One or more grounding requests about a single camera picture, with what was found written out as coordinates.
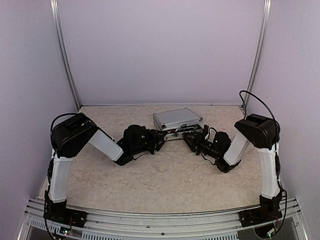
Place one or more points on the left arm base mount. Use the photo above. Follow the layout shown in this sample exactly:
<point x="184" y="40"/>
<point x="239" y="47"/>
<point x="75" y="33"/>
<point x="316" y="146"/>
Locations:
<point x="72" y="217"/>

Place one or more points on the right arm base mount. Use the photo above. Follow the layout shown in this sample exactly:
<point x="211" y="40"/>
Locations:
<point x="250" y="217"/>

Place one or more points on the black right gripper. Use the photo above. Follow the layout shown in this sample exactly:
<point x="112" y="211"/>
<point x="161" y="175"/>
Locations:
<point x="195" y="141"/>

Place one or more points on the aluminium poker set case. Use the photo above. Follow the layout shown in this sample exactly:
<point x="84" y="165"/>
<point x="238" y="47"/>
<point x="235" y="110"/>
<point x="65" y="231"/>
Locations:
<point x="176" y="122"/>

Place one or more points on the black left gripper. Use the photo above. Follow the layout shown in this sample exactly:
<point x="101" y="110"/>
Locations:
<point x="154" y="134"/>

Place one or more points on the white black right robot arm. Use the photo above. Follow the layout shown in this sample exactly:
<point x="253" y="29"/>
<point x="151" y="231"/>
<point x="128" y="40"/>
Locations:
<point x="252" y="132"/>

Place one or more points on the right aluminium frame post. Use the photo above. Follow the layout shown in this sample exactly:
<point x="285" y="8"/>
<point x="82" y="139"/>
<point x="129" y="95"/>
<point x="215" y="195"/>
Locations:
<point x="260" y="44"/>

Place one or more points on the front aluminium rail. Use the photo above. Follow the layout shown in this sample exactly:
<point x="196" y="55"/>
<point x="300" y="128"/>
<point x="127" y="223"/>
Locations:
<point x="212" y="225"/>

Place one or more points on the aluminium frame post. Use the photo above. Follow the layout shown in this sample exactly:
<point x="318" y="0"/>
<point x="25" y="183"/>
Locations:
<point x="260" y="44"/>
<point x="54" y="5"/>

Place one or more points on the left aluminium frame post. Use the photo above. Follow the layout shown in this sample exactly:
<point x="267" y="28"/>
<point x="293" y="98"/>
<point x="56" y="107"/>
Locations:
<point x="54" y="5"/>

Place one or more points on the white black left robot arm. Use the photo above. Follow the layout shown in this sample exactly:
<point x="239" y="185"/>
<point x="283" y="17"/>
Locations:
<point x="70" y="136"/>

